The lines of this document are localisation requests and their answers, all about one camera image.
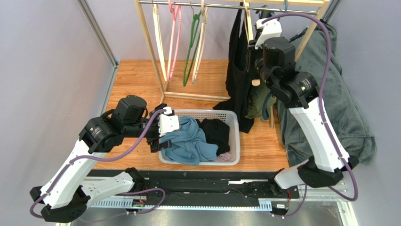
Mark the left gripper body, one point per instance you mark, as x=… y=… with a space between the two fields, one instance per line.
x=153 y=133

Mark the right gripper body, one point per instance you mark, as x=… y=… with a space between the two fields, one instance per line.
x=251 y=59

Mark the black garment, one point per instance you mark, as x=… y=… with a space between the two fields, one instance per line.
x=238 y=80

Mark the blue tank top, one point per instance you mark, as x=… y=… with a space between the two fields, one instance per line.
x=189 y=144

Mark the beige wooden hanger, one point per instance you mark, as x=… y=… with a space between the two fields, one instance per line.
x=200 y=48

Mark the black tank top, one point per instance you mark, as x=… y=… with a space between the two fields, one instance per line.
x=217 y=133

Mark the mauve tank top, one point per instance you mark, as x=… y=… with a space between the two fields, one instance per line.
x=224 y=157

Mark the green plastic hanger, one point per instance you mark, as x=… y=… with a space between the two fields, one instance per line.
x=192 y=47

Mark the pink plastic hanger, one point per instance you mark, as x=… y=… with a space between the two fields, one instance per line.
x=174 y=39

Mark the cream plastic hanger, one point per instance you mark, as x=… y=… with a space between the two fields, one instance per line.
x=156 y=21

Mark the light wooden hanger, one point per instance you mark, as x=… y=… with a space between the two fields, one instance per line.
x=249 y=30

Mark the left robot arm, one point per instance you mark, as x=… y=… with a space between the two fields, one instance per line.
x=65 y=197

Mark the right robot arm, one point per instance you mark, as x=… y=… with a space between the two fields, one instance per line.
x=273 y=59

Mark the teal plastic hanger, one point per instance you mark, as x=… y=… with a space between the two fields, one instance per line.
x=267 y=109

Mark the olive green tank top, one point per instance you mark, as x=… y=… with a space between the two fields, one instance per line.
x=257 y=93

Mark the white plastic basket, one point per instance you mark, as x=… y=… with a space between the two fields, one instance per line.
x=229 y=117

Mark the wooden clothes rack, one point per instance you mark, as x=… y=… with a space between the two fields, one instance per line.
x=314 y=16

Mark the grey fleece blanket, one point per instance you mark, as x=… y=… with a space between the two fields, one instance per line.
x=344 y=113

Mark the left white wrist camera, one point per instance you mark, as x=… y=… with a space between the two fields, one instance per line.
x=168 y=121

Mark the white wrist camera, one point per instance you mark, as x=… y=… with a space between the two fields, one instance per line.
x=270 y=29
x=168 y=121

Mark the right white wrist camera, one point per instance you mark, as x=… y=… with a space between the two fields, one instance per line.
x=270 y=29

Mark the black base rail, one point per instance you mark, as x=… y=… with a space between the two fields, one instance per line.
x=212 y=188

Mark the aluminium frame post right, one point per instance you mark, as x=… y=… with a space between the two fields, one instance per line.
x=331 y=9

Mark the aluminium frame post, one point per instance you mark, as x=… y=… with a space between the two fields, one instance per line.
x=87 y=11
x=331 y=9

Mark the aluminium frame post left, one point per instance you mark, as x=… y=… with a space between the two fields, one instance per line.
x=87 y=11

